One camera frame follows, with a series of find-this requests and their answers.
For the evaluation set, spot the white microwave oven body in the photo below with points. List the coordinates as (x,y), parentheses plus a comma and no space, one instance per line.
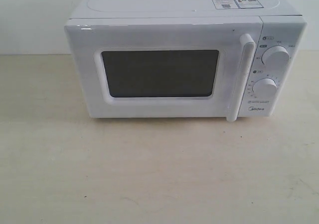
(283,26)

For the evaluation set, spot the blue white label sticker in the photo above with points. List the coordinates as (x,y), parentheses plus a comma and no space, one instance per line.
(237,4)

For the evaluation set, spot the white control knob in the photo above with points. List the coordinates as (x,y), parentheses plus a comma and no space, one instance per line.
(275,57)
(265,88)

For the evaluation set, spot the lower white control knob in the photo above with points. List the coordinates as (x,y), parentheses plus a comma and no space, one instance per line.
(265,88)

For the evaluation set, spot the upper white control knob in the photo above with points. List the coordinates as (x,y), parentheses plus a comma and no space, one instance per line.
(275,57)

